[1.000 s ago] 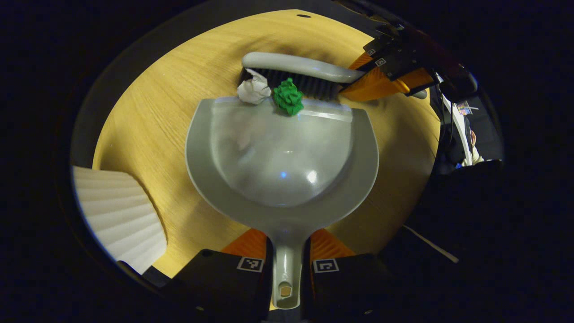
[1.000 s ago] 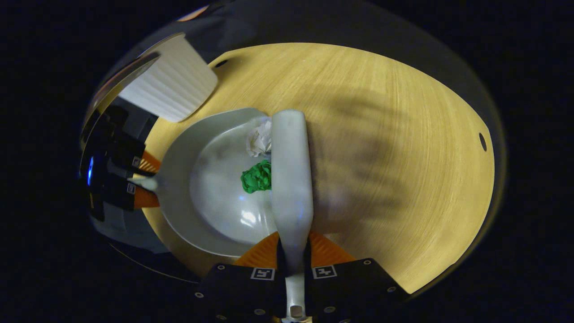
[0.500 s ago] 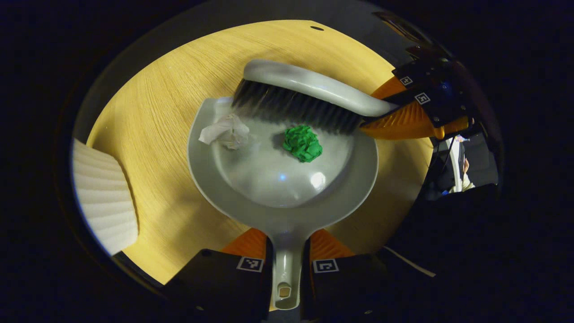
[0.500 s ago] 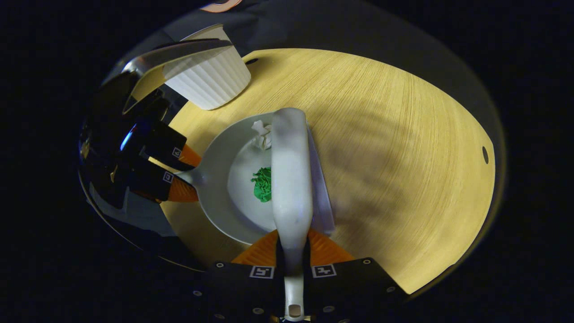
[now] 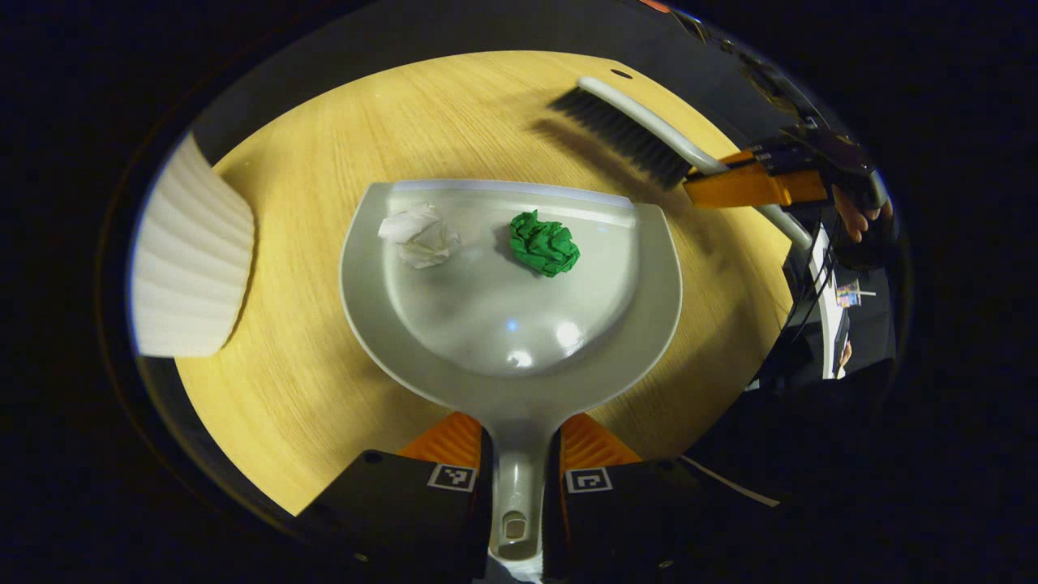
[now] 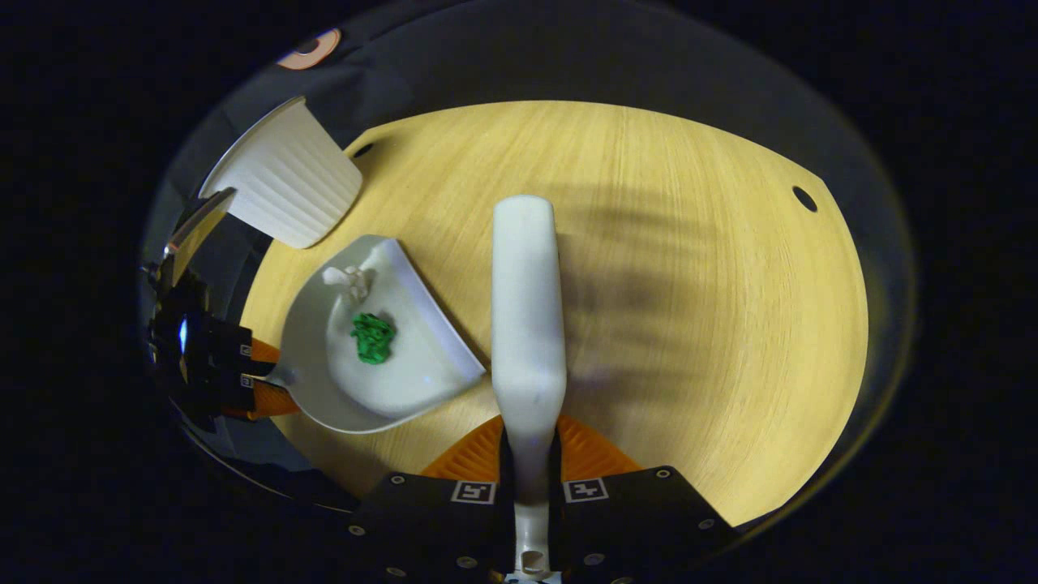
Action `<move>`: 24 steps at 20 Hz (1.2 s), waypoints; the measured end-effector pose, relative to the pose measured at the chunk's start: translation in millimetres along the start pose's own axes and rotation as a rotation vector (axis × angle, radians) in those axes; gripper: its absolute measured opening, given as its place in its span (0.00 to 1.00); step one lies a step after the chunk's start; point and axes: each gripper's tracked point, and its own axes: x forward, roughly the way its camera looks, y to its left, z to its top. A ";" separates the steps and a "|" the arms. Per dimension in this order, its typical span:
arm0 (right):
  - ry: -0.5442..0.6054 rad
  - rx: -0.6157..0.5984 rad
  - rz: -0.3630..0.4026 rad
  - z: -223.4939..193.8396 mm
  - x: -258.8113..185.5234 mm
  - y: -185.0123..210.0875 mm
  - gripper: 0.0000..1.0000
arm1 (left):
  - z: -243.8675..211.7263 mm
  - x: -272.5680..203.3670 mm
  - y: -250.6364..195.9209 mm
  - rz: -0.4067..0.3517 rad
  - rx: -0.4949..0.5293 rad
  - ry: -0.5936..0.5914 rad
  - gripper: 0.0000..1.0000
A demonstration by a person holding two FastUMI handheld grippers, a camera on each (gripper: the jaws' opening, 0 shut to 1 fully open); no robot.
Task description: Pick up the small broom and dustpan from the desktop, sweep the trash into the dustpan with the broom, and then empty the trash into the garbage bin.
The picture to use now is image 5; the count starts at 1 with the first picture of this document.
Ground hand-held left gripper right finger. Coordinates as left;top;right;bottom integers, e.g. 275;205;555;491
542;412;779;584

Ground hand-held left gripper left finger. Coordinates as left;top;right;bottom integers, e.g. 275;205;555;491
296;411;493;584

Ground small grey broom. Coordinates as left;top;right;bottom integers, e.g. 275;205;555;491
549;76;814;251

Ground green paper trash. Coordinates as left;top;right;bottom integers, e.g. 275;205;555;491
508;210;581;278

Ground grey dustpan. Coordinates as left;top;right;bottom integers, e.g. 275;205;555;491
339;178;684;562

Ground white paper trash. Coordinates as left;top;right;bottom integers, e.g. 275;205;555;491
378;203;461;270

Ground white ribbed garbage bin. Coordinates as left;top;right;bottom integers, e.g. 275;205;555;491
130;132;256;359

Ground wooden desktop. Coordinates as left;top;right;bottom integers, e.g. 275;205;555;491
174;50;796;516

